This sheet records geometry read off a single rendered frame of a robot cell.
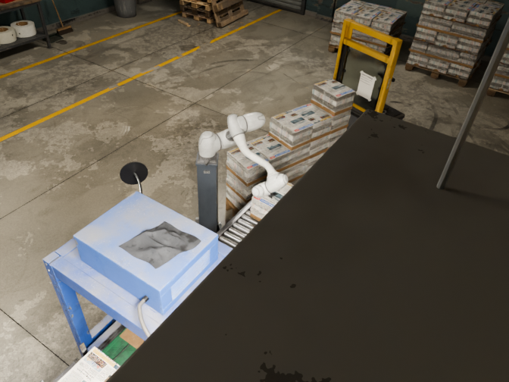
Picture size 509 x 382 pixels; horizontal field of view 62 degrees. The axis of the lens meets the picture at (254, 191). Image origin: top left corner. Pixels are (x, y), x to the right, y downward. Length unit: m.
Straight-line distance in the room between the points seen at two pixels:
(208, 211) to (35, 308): 1.80
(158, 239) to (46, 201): 3.34
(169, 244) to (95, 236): 0.39
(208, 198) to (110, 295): 2.15
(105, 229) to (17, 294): 2.34
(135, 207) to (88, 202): 2.85
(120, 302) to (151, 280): 0.26
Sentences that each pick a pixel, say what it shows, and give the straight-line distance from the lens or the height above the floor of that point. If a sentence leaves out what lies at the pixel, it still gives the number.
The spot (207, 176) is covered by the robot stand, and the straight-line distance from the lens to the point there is 4.08.
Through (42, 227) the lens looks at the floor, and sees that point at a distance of 5.14.
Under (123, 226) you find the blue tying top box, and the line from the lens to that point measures 2.36.
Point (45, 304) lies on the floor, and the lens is 4.43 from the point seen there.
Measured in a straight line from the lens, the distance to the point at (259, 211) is 3.63.
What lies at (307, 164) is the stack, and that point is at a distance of 4.87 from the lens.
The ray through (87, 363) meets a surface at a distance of 2.74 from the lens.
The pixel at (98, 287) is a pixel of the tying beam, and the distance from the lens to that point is 2.38.
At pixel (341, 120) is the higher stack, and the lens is 4.93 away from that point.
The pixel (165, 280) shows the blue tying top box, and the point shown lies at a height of 1.75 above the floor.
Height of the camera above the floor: 3.38
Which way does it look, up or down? 40 degrees down
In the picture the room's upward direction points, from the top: 4 degrees clockwise
